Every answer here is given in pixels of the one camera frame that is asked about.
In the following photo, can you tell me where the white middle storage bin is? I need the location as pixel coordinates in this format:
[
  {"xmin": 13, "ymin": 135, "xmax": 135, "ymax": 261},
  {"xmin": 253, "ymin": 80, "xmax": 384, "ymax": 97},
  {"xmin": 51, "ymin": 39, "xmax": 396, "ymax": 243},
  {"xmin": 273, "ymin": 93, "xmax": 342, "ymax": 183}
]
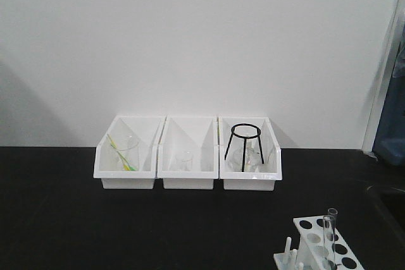
[{"xmin": 157, "ymin": 116, "xmax": 219, "ymax": 190}]

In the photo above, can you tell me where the large glass beaker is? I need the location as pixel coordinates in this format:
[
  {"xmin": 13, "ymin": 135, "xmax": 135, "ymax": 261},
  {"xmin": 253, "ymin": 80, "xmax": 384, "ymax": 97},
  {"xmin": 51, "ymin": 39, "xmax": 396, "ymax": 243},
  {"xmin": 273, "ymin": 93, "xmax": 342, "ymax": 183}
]
[{"xmin": 110, "ymin": 134, "xmax": 139, "ymax": 171}]

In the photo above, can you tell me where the white right storage bin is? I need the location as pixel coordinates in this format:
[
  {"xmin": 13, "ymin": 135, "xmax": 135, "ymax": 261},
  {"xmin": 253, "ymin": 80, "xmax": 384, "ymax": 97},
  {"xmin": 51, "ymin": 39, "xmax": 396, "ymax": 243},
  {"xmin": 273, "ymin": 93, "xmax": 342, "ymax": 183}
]
[{"xmin": 218, "ymin": 116, "xmax": 282, "ymax": 191}]

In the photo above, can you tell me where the round glass flask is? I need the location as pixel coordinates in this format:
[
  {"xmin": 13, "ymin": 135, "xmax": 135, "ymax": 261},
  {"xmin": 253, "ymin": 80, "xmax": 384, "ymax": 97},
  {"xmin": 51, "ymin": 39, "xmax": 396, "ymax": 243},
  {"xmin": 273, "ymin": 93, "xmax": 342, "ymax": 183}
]
[{"xmin": 230, "ymin": 147, "xmax": 262, "ymax": 173}]

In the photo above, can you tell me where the white test tube rack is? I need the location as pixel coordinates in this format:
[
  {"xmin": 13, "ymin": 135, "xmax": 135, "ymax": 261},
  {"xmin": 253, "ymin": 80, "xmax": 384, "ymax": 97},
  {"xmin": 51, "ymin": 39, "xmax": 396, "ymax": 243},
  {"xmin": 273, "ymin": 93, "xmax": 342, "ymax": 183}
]
[{"xmin": 273, "ymin": 216, "xmax": 364, "ymax": 269}]

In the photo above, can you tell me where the clear glass test tube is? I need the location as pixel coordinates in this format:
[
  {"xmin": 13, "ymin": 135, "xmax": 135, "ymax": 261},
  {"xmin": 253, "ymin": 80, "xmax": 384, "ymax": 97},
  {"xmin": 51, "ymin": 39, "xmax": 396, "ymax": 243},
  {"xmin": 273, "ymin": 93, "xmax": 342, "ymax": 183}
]
[
  {"xmin": 323, "ymin": 215, "xmax": 337, "ymax": 269},
  {"xmin": 327, "ymin": 207, "xmax": 339, "ymax": 241}
]

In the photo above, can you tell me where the white left storage bin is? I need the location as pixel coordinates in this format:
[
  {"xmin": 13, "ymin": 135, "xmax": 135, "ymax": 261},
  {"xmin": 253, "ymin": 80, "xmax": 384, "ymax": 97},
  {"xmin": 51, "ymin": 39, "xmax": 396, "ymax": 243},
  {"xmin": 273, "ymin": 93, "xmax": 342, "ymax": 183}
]
[{"xmin": 93, "ymin": 116, "xmax": 166, "ymax": 190}]

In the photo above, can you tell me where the white storage bin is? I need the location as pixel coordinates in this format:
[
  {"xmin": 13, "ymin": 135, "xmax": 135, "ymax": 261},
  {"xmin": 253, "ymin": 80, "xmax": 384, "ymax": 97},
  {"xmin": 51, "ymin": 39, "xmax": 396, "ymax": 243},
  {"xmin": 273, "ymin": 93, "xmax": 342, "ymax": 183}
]
[
  {"xmin": 93, "ymin": 116, "xmax": 166, "ymax": 190},
  {"xmin": 218, "ymin": 116, "xmax": 282, "ymax": 191},
  {"xmin": 157, "ymin": 116, "xmax": 219, "ymax": 190}
]

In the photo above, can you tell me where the yellow green stirring stick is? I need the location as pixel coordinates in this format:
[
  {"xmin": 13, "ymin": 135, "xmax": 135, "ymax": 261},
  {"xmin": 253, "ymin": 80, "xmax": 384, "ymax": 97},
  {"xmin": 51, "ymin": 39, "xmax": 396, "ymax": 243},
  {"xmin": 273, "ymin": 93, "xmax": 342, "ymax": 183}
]
[{"xmin": 107, "ymin": 134, "xmax": 137, "ymax": 171}]

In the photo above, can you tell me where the small glass beaker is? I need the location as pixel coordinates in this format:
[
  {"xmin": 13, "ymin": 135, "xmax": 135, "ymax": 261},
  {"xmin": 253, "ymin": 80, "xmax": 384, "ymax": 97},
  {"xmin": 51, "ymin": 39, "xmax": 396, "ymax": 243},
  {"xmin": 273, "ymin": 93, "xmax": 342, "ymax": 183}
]
[{"xmin": 175, "ymin": 150, "xmax": 193, "ymax": 171}]

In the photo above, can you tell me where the black wire tripod stand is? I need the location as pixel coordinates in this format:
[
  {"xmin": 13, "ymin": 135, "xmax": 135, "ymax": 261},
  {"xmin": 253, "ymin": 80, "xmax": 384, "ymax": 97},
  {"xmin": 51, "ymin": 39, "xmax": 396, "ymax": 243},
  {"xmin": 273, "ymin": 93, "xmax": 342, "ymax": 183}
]
[{"xmin": 224, "ymin": 123, "xmax": 265, "ymax": 165}]

